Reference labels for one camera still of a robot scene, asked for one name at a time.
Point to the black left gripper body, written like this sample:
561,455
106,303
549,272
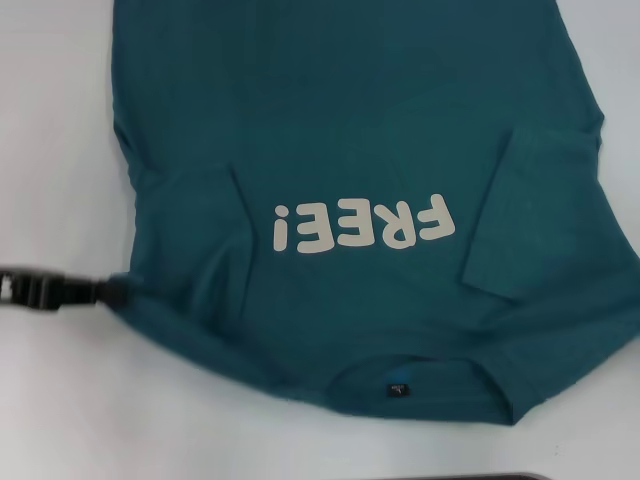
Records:
30,290

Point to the teal FREE print T-shirt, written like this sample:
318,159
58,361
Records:
350,125

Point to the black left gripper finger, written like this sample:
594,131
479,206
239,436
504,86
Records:
100,291

